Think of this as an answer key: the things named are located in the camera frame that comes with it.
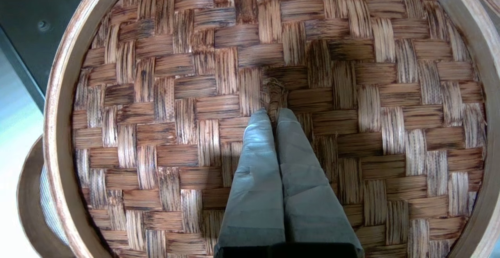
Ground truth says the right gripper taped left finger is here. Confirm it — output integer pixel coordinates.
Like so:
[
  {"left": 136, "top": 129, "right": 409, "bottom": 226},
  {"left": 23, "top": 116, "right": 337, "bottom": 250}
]
[{"left": 214, "top": 109, "right": 286, "bottom": 256}]

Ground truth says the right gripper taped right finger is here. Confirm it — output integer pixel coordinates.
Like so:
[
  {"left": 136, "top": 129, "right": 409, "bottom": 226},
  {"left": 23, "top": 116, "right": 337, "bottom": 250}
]
[{"left": 276, "top": 108, "right": 364, "bottom": 251}]

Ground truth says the small woven bamboo steamer lid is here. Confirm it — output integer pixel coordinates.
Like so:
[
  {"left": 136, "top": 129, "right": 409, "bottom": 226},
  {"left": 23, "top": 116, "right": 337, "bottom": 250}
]
[{"left": 43, "top": 0, "right": 500, "bottom": 258}]

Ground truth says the beige mesh steamer liner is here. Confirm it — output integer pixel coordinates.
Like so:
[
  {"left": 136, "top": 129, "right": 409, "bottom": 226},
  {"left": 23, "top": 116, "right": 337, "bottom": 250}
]
[{"left": 38, "top": 164, "right": 71, "bottom": 247}]

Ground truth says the small bamboo steamer basket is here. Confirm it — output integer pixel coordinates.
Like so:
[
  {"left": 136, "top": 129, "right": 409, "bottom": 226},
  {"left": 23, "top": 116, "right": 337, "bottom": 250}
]
[{"left": 16, "top": 134, "right": 77, "bottom": 258}]

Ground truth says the black induction cooktop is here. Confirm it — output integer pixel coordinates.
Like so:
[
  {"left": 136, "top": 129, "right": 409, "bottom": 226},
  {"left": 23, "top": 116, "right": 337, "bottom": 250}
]
[{"left": 0, "top": 0, "right": 100, "bottom": 112}]

